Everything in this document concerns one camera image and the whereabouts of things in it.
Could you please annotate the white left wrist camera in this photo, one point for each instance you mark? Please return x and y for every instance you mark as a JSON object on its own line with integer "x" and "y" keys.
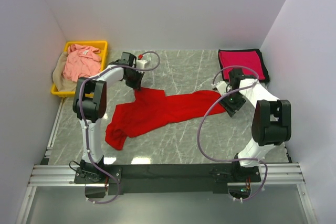
{"x": 142, "y": 64}

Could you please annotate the red t-shirt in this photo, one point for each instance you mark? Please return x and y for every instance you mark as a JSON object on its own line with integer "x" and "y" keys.
{"x": 153, "y": 109}

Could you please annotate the beige shirt in bin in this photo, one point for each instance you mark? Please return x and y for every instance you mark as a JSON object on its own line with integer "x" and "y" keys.
{"x": 61, "y": 83}

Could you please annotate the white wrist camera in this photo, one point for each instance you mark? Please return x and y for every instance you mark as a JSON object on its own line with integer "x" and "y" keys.
{"x": 220, "y": 87}
{"x": 142, "y": 64}

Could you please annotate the aluminium frame rail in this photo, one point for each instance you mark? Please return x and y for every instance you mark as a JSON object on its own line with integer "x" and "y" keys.
{"x": 62, "y": 175}

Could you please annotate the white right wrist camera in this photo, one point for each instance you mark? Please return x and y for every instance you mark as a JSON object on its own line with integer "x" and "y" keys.
{"x": 220, "y": 87}

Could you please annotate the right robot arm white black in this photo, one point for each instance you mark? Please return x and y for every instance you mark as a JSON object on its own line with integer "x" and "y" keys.
{"x": 271, "y": 125}

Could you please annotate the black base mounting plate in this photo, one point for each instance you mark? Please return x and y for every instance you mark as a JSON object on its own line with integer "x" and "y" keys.
{"x": 132, "y": 186}

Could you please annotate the yellow plastic bin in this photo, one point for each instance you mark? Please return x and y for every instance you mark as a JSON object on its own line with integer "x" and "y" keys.
{"x": 102, "y": 45}

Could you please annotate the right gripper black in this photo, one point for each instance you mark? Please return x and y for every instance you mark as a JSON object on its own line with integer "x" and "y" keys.
{"x": 226, "y": 104}

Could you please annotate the folded magenta t-shirt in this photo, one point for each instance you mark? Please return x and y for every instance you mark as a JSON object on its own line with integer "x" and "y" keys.
{"x": 240, "y": 62}

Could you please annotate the pink shirt in bin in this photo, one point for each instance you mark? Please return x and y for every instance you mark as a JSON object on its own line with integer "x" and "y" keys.
{"x": 82, "y": 61}

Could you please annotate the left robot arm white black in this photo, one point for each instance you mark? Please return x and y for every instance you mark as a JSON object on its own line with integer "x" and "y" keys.
{"x": 90, "y": 105}

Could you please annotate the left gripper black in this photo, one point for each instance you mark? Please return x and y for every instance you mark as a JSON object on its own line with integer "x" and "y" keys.
{"x": 137, "y": 85}

